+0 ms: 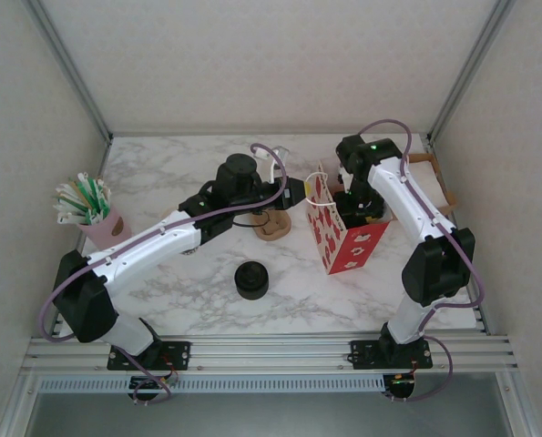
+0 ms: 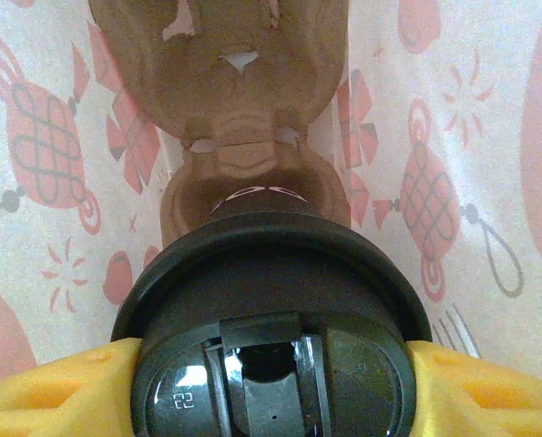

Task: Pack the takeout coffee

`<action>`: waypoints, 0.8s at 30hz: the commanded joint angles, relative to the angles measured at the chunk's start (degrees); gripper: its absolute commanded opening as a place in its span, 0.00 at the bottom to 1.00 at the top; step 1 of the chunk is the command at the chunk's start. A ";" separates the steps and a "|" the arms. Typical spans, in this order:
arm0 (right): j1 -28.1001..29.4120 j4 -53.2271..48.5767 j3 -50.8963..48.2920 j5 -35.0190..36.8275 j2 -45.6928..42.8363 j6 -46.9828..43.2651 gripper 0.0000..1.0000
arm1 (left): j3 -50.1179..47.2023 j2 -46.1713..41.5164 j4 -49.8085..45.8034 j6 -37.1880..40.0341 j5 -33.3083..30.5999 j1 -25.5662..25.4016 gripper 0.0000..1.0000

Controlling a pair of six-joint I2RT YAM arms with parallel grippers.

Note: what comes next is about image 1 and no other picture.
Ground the green white wrapped straw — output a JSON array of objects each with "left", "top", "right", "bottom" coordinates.
[
  {"left": 77, "top": 170, "right": 97, "bottom": 218},
  {"left": 55, "top": 212, "right": 89, "bottom": 227},
  {"left": 53, "top": 193, "right": 89, "bottom": 215},
  {"left": 92, "top": 178, "right": 112, "bottom": 225}
]

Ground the aluminium frame post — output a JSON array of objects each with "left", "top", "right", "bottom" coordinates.
[
  {"left": 24, "top": 0, "right": 113, "bottom": 143},
  {"left": 427, "top": 0, "right": 517, "bottom": 143}
]

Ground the pink paper cup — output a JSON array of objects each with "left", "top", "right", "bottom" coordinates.
[{"left": 78, "top": 202, "right": 133, "bottom": 253}]

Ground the slotted grey cable duct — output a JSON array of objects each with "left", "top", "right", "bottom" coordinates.
[{"left": 36, "top": 375, "right": 388, "bottom": 395}]

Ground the tan wooden stirrer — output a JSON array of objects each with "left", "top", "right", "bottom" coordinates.
[{"left": 65, "top": 180, "right": 92, "bottom": 213}]

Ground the aluminium mounting rail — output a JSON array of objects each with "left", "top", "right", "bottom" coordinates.
[{"left": 22, "top": 334, "right": 520, "bottom": 377}]

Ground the white paper napkin stack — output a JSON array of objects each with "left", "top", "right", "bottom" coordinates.
[{"left": 411, "top": 161, "right": 449, "bottom": 210}]

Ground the brown cardboard tray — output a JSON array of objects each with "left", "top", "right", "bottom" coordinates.
[{"left": 404, "top": 152, "right": 458, "bottom": 216}]

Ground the black base electronics board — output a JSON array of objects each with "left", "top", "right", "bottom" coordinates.
[
  {"left": 382, "top": 372, "right": 418, "bottom": 404},
  {"left": 128, "top": 375, "right": 174, "bottom": 406}
]

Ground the red printed paper gift bag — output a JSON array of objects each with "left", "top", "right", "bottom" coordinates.
[{"left": 303, "top": 158, "right": 394, "bottom": 276}]

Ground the stack of cardboard cup carriers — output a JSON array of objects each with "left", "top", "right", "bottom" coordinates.
[{"left": 251, "top": 209, "right": 293, "bottom": 242}]

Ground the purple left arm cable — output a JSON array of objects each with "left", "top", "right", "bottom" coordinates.
[{"left": 38, "top": 143, "right": 290, "bottom": 406}]

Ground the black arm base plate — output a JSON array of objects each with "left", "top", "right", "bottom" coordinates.
[
  {"left": 348, "top": 339, "right": 435, "bottom": 371},
  {"left": 107, "top": 340, "right": 192, "bottom": 371}
]

